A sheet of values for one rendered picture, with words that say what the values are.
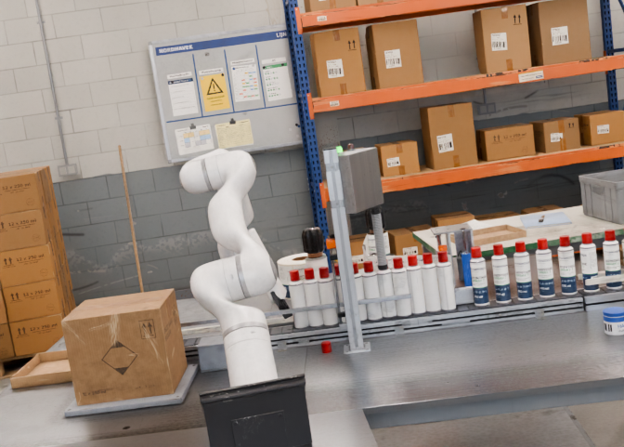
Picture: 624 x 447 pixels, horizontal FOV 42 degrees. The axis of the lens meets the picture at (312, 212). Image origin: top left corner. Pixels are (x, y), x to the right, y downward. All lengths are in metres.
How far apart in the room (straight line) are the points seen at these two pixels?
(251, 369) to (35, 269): 4.03
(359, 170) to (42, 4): 5.07
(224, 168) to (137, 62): 4.82
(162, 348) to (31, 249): 3.50
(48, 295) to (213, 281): 3.87
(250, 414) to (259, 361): 0.15
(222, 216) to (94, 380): 0.67
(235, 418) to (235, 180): 0.73
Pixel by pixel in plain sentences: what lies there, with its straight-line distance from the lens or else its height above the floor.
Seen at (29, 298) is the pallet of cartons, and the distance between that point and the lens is 5.98.
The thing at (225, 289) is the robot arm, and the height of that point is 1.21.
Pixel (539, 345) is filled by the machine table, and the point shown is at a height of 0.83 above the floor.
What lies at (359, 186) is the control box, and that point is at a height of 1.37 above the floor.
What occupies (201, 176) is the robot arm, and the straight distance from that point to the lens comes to 2.40.
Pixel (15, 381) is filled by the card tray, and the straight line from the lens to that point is 3.00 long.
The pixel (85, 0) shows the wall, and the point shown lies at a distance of 7.26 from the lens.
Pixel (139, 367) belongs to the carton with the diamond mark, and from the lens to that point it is 2.53.
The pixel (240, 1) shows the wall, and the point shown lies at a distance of 7.16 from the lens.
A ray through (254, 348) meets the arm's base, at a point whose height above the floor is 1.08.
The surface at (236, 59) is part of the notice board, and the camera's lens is 6.99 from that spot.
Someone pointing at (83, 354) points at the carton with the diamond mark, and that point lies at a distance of 2.56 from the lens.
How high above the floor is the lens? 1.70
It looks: 9 degrees down
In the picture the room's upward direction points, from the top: 8 degrees counter-clockwise
